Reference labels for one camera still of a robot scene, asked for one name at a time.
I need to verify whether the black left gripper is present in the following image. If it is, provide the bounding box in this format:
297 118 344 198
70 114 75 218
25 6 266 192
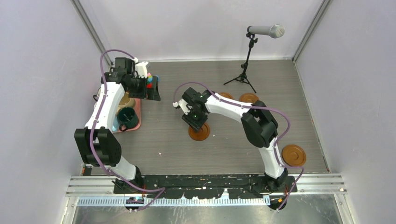
127 75 160 101

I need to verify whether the pink plastic tray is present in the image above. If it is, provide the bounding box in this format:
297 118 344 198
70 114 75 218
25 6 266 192
113 98 141 133

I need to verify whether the light brown wooden coaster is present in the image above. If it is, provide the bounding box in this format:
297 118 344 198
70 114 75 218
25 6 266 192
188 123 210 141

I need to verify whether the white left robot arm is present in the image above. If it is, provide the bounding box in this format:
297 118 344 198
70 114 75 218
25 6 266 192
74 57 161 193

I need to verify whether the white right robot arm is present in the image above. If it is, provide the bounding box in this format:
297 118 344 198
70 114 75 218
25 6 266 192
173 87 288 192

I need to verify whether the colourful toy block stack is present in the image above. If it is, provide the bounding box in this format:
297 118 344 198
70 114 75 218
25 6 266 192
146 73 159 89

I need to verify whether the beige ceramic mug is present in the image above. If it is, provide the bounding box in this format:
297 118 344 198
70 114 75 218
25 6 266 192
118 92 136 109

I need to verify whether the dark green mug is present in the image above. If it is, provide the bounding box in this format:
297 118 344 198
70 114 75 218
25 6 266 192
117 107 139 132

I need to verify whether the black microphone tripod stand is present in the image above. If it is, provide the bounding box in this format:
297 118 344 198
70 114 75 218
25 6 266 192
223 32 258 93

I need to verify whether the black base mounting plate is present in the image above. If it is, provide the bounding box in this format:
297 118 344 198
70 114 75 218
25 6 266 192
113 174 297 200

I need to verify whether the grey microphone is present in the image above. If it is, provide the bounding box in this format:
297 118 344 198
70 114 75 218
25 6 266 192
247 24 285 39

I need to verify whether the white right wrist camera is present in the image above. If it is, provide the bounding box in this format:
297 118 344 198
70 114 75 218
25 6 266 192
172 99 193 115

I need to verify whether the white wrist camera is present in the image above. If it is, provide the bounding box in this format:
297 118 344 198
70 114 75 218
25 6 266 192
172 99 193 115
135 61 149 78

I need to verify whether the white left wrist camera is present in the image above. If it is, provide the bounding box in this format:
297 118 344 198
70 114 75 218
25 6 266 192
135 61 149 78

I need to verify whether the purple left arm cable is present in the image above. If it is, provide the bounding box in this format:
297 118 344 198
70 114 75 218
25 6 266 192
89 49 166 212

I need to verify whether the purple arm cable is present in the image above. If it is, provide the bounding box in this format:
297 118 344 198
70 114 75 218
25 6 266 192
173 81 305 212
89 49 166 212

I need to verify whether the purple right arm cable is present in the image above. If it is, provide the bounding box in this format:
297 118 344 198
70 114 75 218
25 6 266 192
173 81 305 212

